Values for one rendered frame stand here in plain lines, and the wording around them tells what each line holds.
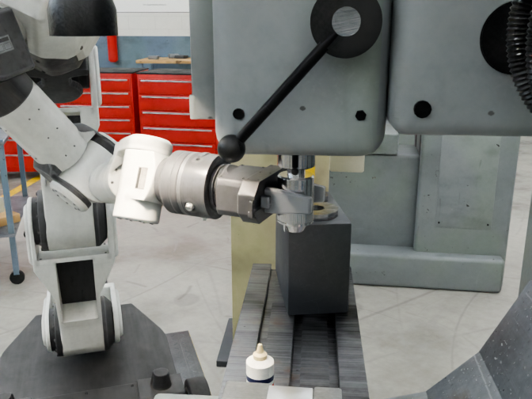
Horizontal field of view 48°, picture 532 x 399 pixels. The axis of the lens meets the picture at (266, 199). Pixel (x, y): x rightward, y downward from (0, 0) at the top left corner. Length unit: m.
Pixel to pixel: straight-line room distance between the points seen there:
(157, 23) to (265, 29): 9.42
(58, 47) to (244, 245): 1.73
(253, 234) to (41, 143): 1.69
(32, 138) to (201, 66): 0.40
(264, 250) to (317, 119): 2.03
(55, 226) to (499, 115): 1.01
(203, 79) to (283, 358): 0.53
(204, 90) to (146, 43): 9.37
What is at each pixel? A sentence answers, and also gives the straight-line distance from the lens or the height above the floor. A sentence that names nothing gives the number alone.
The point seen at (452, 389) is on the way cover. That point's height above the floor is 0.89.
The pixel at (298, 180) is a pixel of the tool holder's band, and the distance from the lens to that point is 0.75.
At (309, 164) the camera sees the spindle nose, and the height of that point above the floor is 1.29.
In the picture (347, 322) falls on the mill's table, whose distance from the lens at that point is 1.18.
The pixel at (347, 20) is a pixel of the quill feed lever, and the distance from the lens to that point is 0.61.
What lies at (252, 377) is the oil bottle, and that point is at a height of 0.97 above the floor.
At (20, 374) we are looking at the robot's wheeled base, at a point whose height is 0.57.
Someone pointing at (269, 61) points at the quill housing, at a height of 1.42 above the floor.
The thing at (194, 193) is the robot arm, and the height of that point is 1.24.
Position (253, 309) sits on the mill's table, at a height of 0.90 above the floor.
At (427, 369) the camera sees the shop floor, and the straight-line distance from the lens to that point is 2.81.
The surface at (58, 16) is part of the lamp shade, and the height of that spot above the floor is 1.46.
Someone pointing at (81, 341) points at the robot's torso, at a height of 0.67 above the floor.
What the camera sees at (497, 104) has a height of 1.38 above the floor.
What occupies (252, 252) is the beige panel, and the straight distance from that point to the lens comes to 2.66.
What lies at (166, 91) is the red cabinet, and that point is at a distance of 5.44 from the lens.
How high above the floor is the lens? 1.46
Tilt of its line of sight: 17 degrees down
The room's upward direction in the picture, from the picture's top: straight up
